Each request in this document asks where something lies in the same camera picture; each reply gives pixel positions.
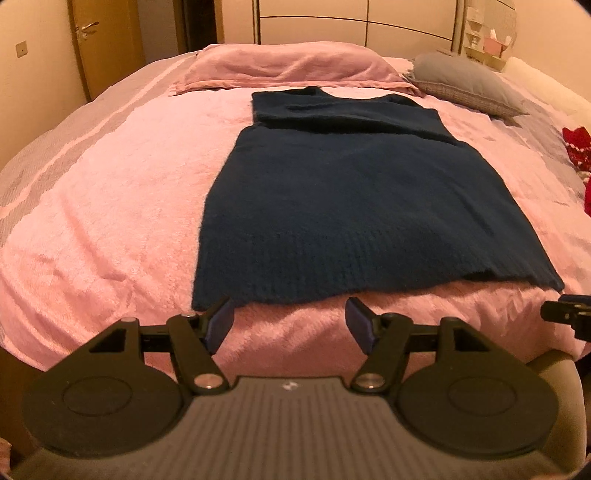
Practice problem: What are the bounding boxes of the pink and grey bedspread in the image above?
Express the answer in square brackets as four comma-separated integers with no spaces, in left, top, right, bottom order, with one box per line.
[0,46,591,374]

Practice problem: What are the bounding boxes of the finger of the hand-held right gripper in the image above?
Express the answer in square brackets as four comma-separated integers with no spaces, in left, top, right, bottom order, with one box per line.
[541,295,591,342]

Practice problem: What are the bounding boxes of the navy blue knit sweater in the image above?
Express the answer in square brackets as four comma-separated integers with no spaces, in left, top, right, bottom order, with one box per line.
[191,86,565,311]

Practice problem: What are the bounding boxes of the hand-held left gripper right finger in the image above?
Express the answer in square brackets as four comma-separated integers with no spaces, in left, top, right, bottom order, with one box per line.
[345,296,481,395]

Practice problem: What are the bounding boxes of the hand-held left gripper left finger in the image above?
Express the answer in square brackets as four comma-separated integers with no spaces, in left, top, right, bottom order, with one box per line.
[88,296,234,394]

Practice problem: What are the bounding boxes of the pale rounded chair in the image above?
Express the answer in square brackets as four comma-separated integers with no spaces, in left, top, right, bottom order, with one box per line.
[526,351,588,467]

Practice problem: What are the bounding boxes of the pink fleece pillow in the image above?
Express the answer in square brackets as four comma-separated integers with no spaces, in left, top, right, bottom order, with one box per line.
[171,41,423,95]

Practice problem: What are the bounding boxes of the white padded headboard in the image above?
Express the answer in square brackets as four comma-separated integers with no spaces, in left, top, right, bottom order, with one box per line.
[503,58,591,125]

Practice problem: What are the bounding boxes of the wooden door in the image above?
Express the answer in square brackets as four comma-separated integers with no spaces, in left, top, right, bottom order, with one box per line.
[68,0,145,100]

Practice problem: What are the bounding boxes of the red patterned knit sweater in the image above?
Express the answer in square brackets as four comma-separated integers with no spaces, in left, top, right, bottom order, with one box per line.
[562,127,591,213]

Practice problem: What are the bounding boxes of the grey square cushion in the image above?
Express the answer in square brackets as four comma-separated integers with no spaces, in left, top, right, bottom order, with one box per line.
[403,51,529,118]

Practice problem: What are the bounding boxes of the cream wardrobe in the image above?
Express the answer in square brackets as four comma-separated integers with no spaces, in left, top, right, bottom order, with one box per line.
[222,0,465,47]

